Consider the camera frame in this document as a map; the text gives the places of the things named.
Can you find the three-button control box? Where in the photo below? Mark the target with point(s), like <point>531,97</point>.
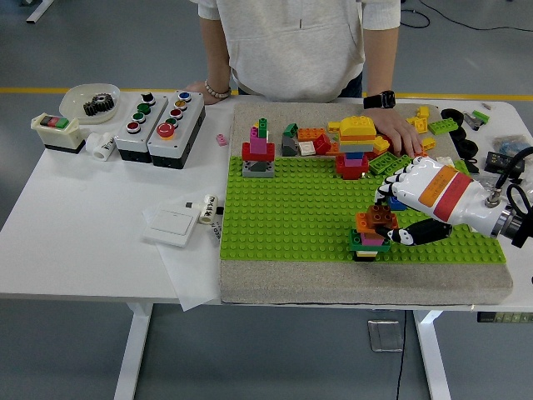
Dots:
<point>133,143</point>

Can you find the labelled white pipe fitting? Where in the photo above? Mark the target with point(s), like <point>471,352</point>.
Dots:
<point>208,210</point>

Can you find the white paper sheet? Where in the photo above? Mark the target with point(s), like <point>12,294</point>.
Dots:
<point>191,279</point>

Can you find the white thin toy brick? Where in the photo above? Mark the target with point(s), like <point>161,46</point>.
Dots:
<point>366,252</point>

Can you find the brown toy brick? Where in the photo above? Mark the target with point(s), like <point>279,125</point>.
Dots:
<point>381,214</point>

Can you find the black metal gear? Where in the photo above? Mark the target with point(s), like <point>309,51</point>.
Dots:
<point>98,106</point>

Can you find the white table leg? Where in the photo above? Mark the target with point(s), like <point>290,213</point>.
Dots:
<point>133,354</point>
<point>433,362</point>

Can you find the black flat part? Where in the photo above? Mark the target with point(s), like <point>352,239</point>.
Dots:
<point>469,164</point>

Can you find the person's left hand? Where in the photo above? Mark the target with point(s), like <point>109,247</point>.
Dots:
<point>395,127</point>

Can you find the beige switch box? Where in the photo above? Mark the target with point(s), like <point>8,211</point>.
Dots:
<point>58,135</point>

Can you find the black toy brick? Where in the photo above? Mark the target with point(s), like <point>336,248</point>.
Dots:
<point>365,258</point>

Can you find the blue square toy brick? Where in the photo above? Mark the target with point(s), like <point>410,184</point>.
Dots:
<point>395,204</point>

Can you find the white plastic bowl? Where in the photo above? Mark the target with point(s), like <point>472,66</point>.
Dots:
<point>73,100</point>

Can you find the dark green sloped brick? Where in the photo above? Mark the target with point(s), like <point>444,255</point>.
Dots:
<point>290,130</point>

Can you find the orange long toy brick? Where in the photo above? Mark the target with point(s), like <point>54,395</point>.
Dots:
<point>361,223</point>
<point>310,134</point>

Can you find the black digital meter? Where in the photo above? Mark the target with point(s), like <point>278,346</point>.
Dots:
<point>497,161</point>

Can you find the grey long toy brick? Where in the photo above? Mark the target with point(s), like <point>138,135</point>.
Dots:
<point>356,147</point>

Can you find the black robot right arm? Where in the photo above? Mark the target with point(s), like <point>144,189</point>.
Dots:
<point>522,233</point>

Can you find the grey sloped brick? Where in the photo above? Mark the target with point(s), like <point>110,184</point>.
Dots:
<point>287,148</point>

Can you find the person's right hand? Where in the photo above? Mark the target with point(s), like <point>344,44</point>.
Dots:
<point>197,86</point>

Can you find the black rubber tire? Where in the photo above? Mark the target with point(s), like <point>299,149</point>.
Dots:
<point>468,148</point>
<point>460,134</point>
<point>445,113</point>

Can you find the white printed tile brick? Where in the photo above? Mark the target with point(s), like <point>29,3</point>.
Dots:
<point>307,148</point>

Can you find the small lime green brick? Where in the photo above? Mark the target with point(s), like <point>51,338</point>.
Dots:
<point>481,116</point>

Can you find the lime green toy brick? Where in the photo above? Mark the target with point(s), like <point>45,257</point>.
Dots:
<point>443,126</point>

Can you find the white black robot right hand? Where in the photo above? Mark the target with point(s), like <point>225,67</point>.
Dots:
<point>437,196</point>

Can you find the table height control panel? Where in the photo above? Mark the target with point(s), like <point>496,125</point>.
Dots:
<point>504,318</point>

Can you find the small green toy brick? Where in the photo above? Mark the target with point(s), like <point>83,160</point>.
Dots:
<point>263,128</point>

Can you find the white desk foot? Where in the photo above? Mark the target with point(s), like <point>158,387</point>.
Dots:
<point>39,11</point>

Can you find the small pink toy brick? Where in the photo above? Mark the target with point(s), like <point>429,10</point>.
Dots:
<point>221,140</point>

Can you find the white pipe tee fitting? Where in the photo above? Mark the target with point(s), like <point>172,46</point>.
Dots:
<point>100,148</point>

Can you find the white wall switch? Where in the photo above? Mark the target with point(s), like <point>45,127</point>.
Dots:
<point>170,223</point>

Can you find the tall pink toy brick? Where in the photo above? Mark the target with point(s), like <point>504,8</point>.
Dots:
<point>256,143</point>

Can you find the red wide toy brick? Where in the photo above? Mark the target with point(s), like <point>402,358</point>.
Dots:
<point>247,153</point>

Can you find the magenta toy brick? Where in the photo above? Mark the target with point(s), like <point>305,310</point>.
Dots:
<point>354,163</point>

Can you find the clear bag with blue item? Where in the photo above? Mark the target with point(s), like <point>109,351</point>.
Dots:
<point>510,145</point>

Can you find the green studded baseplate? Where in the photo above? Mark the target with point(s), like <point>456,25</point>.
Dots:
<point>291,216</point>

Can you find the green wide toy brick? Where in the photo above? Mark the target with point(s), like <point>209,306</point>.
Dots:
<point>355,243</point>

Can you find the orange curved toy brick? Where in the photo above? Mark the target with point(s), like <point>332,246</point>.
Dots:
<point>358,138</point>

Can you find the lime green long brick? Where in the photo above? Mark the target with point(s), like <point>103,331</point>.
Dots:
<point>380,165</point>
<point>397,163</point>

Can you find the black wristwatch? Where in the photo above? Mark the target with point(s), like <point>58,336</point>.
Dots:
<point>385,100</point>

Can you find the grey-brown mat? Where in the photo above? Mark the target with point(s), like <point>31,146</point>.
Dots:
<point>291,283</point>

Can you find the person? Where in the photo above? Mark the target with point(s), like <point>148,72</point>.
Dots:
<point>291,50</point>

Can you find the emergency stop control box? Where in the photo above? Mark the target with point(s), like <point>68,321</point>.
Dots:
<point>175,150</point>

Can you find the grey base toy brick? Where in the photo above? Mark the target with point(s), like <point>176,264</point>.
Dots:
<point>247,171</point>

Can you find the metal floor plate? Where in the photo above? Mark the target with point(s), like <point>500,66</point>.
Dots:
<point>385,335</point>

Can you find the yellow domed toy brick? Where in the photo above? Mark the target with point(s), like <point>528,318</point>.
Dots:
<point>358,125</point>

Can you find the person's right forearm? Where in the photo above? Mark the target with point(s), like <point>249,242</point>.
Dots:
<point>216,54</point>

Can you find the red large toy brick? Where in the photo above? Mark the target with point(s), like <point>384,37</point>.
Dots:
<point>354,173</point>

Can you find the person's left forearm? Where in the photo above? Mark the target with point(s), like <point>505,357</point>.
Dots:
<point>380,62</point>

